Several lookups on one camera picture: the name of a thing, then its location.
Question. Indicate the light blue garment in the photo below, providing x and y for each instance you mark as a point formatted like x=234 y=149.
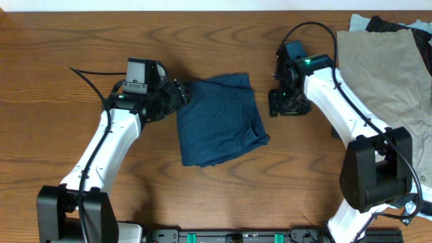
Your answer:
x=359 y=23

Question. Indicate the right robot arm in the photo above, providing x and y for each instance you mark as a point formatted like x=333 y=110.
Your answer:
x=376 y=171

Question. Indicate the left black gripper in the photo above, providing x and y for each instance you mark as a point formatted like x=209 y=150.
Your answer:
x=179 y=96

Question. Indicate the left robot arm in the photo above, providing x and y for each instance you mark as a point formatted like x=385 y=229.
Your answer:
x=79 y=208

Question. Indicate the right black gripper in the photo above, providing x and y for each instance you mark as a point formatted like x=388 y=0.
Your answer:
x=275 y=106

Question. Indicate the beige khaki shorts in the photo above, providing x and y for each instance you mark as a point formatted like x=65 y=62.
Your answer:
x=386 y=72

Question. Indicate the dark blue denim shorts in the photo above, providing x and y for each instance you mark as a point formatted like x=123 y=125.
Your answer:
x=221 y=122

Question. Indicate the black mounting rail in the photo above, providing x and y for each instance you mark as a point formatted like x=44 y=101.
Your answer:
x=295 y=235

